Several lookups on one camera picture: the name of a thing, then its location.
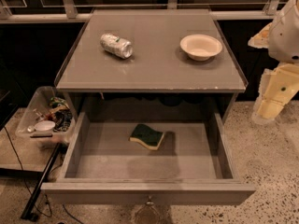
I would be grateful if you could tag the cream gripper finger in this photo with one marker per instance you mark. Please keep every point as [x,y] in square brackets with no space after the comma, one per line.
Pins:
[276,89]
[261,40]

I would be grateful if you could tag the green and yellow sponge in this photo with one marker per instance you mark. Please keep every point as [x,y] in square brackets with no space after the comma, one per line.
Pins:
[147,137]

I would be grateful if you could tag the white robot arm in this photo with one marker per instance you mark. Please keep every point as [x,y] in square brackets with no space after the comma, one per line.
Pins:
[284,34]

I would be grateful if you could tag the white bowl on counter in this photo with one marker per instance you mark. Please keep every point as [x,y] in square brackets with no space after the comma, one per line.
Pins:
[201,47]

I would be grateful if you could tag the open grey top drawer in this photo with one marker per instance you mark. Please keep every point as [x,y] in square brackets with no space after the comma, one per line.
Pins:
[193,165]

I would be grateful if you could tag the grey cabinet counter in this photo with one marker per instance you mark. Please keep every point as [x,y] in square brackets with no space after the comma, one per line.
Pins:
[158,64]

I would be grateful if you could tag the crushed silver can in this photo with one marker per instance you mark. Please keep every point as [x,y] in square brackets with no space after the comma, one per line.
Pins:
[116,45]

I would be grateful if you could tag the dark clutter items in bin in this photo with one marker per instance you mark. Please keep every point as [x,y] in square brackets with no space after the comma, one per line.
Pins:
[59,113]

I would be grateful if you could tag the clear plastic storage bin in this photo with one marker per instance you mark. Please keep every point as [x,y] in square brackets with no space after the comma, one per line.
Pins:
[40,101]

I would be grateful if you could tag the small white bowl in bin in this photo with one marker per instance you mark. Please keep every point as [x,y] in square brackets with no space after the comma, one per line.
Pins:
[45,125]

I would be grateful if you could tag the metal spoon in bin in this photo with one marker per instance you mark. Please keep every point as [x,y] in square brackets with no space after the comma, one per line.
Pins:
[31,129]

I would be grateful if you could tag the black metal floor stand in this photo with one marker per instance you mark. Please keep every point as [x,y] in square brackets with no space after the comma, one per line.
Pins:
[27,213]

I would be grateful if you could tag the metal drawer handle knob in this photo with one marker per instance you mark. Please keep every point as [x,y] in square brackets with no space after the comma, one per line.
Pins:
[149,201]

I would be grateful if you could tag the metal window railing frame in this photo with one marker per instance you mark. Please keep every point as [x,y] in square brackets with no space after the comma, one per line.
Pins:
[51,11]

